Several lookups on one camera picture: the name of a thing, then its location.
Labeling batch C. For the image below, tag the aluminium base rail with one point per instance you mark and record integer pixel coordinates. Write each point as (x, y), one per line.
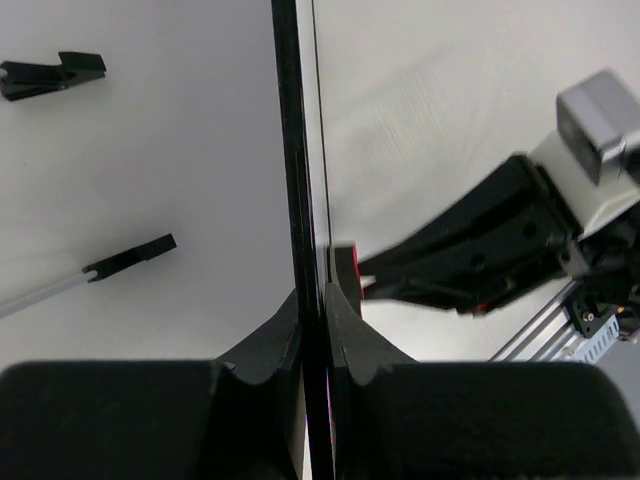
(549, 335)

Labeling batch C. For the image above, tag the white slotted cable duct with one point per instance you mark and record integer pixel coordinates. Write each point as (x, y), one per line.
(597, 346)

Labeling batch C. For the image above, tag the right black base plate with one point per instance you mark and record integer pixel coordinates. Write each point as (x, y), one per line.
(593, 302)

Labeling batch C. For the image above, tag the red black whiteboard eraser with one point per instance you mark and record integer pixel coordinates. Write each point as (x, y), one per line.
(346, 274)

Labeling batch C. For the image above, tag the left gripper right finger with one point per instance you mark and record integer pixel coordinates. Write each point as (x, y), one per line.
(397, 418)

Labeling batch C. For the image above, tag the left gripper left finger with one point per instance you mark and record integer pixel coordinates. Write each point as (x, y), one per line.
(237, 416)

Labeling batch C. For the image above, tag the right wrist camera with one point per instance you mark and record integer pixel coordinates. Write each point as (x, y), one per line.
(592, 155)

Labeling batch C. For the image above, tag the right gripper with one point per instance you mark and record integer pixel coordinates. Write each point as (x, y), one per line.
(449, 263)

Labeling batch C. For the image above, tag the white whiteboard black frame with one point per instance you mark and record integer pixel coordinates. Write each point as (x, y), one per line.
(306, 274)

